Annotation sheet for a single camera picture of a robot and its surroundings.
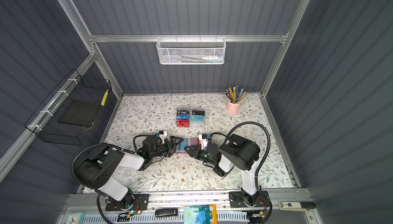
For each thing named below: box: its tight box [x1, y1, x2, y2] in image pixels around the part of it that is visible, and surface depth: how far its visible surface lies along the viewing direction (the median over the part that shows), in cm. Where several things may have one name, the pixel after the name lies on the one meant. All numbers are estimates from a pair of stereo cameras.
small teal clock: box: [65, 212, 85, 224], surface depth 70 cm
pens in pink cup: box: [224, 85, 248, 104], surface depth 106 cm
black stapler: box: [155, 208, 179, 217], surface depth 69 cm
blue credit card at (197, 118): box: [190, 114, 205, 122], surface depth 101 cm
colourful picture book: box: [183, 204, 218, 224], surface depth 71 cm
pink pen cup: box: [226, 99, 242, 115], surface depth 109 cm
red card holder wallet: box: [174, 137, 202, 154], surface depth 96 cm
